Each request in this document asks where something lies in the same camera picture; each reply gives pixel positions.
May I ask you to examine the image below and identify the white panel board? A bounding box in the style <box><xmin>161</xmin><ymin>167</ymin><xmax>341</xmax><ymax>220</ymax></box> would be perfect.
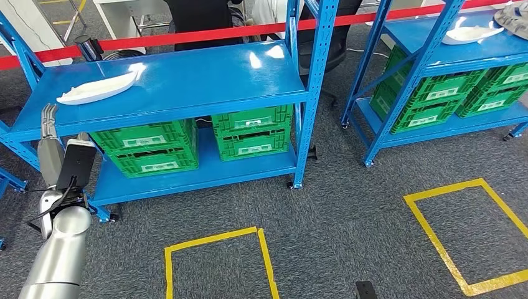
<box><xmin>0</xmin><ymin>0</ymin><xmax>74</xmax><ymax>68</ymax></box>

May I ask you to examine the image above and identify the white moulded plastic part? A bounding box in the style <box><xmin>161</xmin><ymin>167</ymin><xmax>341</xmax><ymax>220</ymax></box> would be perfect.
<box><xmin>441</xmin><ymin>25</ymin><xmax>505</xmax><ymax>45</ymax></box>
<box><xmin>56</xmin><ymin>70</ymin><xmax>139</xmax><ymax>106</ymax></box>

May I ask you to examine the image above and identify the blue metal shelf rack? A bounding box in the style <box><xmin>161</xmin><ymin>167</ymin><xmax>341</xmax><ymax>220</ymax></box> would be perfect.
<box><xmin>0</xmin><ymin>164</ymin><xmax>30</xmax><ymax>252</ymax></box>
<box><xmin>0</xmin><ymin>0</ymin><xmax>341</xmax><ymax>225</ymax></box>
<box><xmin>340</xmin><ymin>0</ymin><xmax>528</xmax><ymax>168</ymax></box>

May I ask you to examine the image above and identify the black-topped stanchion post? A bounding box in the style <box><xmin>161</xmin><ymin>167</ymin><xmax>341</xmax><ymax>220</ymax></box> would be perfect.
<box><xmin>74</xmin><ymin>35</ymin><xmax>105</xmax><ymax>63</ymax></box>

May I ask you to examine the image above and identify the grey moulded part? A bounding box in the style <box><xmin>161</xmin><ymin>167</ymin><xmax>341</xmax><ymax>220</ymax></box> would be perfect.
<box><xmin>493</xmin><ymin>1</ymin><xmax>528</xmax><ymax>41</ymax></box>

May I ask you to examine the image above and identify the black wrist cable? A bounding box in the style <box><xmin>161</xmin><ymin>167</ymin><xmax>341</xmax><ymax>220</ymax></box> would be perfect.
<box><xmin>26</xmin><ymin>176</ymin><xmax>90</xmax><ymax>232</ymax></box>

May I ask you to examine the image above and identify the black office chair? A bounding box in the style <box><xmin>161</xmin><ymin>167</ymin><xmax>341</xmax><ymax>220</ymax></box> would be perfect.
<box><xmin>296</xmin><ymin>0</ymin><xmax>364</xmax><ymax>108</ymax></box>

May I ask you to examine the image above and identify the red barrier belt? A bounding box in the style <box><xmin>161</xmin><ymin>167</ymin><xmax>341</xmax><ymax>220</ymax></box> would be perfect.
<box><xmin>0</xmin><ymin>44</ymin><xmax>82</xmax><ymax>72</ymax></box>
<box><xmin>98</xmin><ymin>0</ymin><xmax>510</xmax><ymax>52</ymax></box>

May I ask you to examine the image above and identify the white floor cable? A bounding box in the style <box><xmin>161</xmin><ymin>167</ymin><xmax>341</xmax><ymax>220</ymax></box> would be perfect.
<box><xmin>346</xmin><ymin>47</ymin><xmax>390</xmax><ymax>59</ymax></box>

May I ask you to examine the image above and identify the white desk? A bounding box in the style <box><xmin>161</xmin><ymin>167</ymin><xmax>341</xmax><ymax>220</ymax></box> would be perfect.
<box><xmin>92</xmin><ymin>0</ymin><xmax>174</xmax><ymax>54</ymax></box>

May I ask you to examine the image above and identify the yellow floor tape square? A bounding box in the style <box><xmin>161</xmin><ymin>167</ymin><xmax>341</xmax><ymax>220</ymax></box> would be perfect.
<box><xmin>403</xmin><ymin>178</ymin><xmax>528</xmax><ymax>297</ymax></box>
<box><xmin>164</xmin><ymin>225</ymin><xmax>281</xmax><ymax>299</ymax></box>

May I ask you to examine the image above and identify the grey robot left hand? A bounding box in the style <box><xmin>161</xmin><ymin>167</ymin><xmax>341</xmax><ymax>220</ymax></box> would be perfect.
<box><xmin>37</xmin><ymin>103</ymin><xmax>66</xmax><ymax>189</ymax></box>

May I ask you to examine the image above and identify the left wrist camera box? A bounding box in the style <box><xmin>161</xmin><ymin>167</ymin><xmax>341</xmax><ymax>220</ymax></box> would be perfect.
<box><xmin>55</xmin><ymin>139</ymin><xmax>98</xmax><ymax>191</ymax></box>

